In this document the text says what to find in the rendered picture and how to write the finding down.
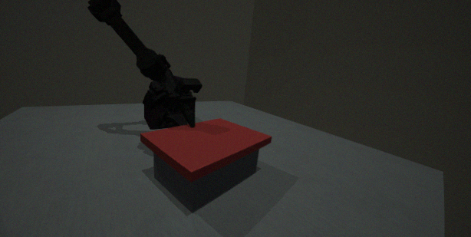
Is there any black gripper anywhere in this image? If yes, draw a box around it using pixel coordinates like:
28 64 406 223
156 78 202 128

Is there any red box lid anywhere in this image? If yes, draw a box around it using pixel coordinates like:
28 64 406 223
140 118 272 182

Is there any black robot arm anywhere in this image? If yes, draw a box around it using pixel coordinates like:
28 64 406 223
87 0 178 111

